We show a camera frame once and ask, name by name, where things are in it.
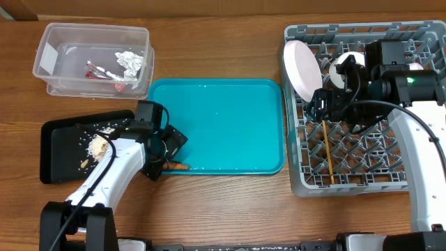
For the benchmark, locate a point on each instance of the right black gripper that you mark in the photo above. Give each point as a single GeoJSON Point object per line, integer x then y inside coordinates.
{"type": "Point", "coordinates": [334, 97]}

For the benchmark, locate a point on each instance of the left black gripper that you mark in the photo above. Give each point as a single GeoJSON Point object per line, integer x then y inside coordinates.
{"type": "Point", "coordinates": [174, 139]}

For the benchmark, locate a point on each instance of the orange carrot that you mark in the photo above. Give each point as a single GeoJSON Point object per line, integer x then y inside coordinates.
{"type": "Point", "coordinates": [175, 166]}

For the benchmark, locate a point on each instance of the cream bowl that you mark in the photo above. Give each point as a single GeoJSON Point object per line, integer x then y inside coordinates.
{"type": "Point", "coordinates": [335, 77]}

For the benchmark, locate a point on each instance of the wooden chopstick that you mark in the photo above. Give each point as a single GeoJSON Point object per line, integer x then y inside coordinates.
{"type": "Point", "coordinates": [332, 179]}
{"type": "Point", "coordinates": [327, 147]}

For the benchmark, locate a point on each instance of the food scraps and rice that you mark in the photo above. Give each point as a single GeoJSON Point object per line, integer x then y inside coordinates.
{"type": "Point", "coordinates": [95, 146]}

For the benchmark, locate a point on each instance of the white tissue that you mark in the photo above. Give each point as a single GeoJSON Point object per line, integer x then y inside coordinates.
{"type": "Point", "coordinates": [132, 64]}

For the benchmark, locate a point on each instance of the red snack wrapper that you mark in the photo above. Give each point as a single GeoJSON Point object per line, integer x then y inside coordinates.
{"type": "Point", "coordinates": [97, 72]}

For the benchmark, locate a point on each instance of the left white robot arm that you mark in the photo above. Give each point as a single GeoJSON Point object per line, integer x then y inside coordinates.
{"type": "Point", "coordinates": [85, 220]}

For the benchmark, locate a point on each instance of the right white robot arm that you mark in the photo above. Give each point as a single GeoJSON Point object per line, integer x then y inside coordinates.
{"type": "Point", "coordinates": [413, 101]}

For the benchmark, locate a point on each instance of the grey dishwasher rack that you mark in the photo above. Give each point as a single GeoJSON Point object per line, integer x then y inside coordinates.
{"type": "Point", "coordinates": [365, 163]}

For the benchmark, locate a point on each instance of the black waste tray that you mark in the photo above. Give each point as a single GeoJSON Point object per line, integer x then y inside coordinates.
{"type": "Point", "coordinates": [64, 148]}

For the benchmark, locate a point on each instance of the teal serving tray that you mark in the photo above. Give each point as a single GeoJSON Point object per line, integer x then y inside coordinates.
{"type": "Point", "coordinates": [233, 126]}

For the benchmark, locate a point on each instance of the clear plastic bin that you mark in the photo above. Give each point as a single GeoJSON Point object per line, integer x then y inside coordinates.
{"type": "Point", "coordinates": [65, 47]}

